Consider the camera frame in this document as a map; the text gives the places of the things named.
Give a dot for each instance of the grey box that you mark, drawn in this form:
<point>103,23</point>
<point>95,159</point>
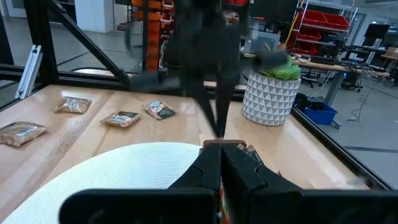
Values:
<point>267,40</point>

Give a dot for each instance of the white round plate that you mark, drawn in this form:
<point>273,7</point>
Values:
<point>124,168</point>

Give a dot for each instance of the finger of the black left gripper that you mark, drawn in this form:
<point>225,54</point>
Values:
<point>206,99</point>
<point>226,99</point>

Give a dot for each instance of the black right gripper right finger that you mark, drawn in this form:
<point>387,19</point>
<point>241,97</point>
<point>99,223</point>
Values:
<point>295,207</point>

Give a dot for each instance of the orange bin shelf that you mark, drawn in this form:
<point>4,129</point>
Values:
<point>154,37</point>

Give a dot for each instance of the wooden three-compartment tray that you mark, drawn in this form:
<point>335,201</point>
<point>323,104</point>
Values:
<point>224,142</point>

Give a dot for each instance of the silver aluminium bracket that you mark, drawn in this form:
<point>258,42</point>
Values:
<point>28,71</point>

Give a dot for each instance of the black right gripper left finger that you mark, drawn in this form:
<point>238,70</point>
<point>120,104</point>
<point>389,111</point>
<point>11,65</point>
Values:
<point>140,207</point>

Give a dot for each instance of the succulent in white patterned pot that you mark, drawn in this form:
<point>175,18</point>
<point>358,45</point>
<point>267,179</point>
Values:
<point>269,99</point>

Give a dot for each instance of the wooden workbench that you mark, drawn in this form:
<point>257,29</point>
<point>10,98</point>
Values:
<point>323,66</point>

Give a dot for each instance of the red bin rack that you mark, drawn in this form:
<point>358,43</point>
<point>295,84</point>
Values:
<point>326,20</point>

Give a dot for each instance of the blue plastic bin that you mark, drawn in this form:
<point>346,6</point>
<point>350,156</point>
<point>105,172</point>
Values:
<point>320,114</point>

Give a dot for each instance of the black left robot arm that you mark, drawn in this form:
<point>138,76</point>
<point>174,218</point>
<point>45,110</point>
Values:
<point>199,9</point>

